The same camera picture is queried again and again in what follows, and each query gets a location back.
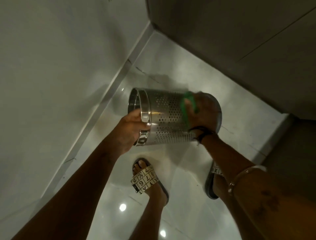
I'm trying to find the person's right hand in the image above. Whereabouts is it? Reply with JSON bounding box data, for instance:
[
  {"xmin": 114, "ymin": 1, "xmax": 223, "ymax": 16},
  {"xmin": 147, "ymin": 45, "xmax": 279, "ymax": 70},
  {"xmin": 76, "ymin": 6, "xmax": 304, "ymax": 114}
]
[{"xmin": 184, "ymin": 93, "xmax": 222, "ymax": 134}]

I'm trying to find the person's left hand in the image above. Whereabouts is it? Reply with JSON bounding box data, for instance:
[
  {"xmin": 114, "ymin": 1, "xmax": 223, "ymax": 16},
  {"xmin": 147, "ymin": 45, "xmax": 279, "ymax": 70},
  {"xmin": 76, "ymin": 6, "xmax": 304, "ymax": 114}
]
[{"xmin": 107, "ymin": 108, "xmax": 151, "ymax": 157}]

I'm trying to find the green scrub pad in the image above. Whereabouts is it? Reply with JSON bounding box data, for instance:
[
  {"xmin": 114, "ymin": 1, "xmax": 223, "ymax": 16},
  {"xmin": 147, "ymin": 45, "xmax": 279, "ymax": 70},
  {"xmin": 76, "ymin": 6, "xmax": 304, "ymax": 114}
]
[{"xmin": 179, "ymin": 91, "xmax": 199, "ymax": 123}]

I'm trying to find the perforated steel waste bin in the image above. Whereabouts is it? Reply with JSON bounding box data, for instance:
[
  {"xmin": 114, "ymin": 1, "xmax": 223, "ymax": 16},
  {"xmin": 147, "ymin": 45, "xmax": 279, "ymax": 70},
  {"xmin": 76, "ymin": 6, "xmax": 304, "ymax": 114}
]
[{"xmin": 128, "ymin": 87, "xmax": 223, "ymax": 147}]

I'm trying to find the person's left forearm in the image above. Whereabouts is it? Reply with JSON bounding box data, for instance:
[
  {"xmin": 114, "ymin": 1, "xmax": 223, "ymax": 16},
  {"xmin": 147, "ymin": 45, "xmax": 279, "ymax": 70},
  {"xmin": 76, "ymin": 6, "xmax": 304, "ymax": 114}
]
[{"xmin": 12, "ymin": 138, "xmax": 124, "ymax": 240}]

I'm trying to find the person's right forearm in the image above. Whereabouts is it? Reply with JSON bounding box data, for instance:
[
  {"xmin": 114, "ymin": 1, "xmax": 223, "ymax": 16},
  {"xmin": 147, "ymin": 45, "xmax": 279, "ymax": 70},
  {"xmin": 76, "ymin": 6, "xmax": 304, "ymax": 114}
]
[{"xmin": 197, "ymin": 132, "xmax": 316, "ymax": 240}]

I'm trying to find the black thread wristband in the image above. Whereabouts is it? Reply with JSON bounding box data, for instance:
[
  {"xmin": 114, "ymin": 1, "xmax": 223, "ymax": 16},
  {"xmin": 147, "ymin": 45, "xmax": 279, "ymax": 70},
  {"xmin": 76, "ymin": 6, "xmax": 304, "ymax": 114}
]
[{"xmin": 188, "ymin": 126, "xmax": 218, "ymax": 145}]

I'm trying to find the patterned left slipper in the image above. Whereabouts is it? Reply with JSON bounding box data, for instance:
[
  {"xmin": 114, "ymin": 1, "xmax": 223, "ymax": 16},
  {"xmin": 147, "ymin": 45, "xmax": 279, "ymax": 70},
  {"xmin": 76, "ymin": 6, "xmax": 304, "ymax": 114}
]
[{"xmin": 130, "ymin": 158, "xmax": 170, "ymax": 206}]

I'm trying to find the patterned slipper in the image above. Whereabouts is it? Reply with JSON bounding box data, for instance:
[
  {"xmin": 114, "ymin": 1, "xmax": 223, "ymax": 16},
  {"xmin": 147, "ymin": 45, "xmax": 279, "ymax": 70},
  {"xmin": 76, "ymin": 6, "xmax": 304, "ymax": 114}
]
[
  {"xmin": 204, "ymin": 160, "xmax": 224, "ymax": 200},
  {"xmin": 130, "ymin": 158, "xmax": 170, "ymax": 206}
]

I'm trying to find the patterned right slipper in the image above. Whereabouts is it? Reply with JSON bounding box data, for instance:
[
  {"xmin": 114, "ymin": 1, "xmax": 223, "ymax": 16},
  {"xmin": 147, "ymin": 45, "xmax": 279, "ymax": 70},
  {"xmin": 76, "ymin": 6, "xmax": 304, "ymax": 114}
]
[{"xmin": 204, "ymin": 160, "xmax": 224, "ymax": 200}]

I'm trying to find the silver metal bangle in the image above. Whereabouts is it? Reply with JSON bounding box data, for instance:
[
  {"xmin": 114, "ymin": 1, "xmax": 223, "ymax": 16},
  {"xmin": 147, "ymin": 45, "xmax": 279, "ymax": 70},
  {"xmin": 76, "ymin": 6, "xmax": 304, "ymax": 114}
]
[{"xmin": 227, "ymin": 165, "xmax": 268, "ymax": 196}]

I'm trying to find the person's right foot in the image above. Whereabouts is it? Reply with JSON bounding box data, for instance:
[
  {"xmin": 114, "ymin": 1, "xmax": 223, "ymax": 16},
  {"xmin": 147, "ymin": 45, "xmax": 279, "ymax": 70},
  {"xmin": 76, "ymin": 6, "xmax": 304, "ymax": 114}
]
[{"xmin": 213, "ymin": 173, "xmax": 231, "ymax": 198}]

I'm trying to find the person's left leg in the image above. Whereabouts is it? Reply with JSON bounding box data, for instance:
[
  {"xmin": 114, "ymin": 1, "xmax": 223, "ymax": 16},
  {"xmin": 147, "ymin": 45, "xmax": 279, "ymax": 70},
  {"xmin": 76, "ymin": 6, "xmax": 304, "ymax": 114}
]
[{"xmin": 128, "ymin": 159, "xmax": 168, "ymax": 240}]

